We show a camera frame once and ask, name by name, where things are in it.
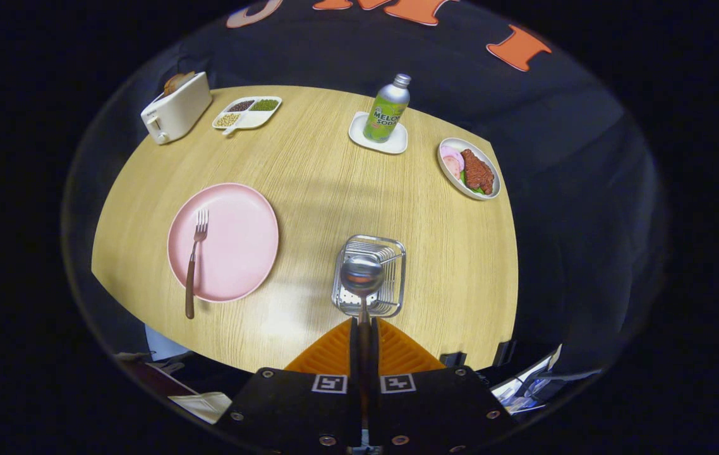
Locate white square coaster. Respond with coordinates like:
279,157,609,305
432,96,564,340
348,111,409,155

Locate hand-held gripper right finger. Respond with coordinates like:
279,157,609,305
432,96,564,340
369,318,515,452

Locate white divided dish with beans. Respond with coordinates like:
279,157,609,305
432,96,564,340
212,95,283,137

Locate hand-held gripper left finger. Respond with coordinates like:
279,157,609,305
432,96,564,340
217,318,363,452

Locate fork with brown handle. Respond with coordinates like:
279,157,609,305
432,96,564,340
184,209,210,320

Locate metal wire basket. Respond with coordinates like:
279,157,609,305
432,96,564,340
332,234,407,318

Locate white oval plate with meat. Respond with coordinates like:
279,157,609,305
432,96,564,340
437,137,502,201

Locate pink round plate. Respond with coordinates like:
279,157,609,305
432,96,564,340
167,183,280,303

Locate pale blue sheet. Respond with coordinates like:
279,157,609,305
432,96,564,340
145,324,191,362

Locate white folded paper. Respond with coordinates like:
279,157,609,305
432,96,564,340
169,392,233,424

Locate white toaster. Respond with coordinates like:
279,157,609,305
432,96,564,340
140,71,214,145

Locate spoon with brown handle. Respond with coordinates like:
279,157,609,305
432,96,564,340
340,254,384,437

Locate toasted bread slice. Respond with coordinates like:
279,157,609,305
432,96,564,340
164,71,196,97

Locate green soda bottle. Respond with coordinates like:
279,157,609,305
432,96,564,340
363,73,412,143

